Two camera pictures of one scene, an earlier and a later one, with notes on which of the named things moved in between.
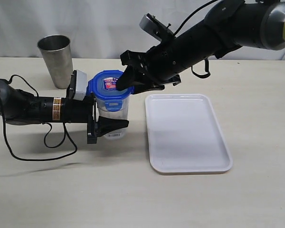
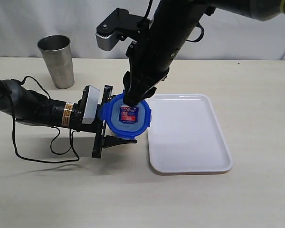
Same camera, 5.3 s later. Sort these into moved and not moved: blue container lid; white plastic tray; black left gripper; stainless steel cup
Moved: black left gripper; blue container lid
Not moved: stainless steel cup; white plastic tray
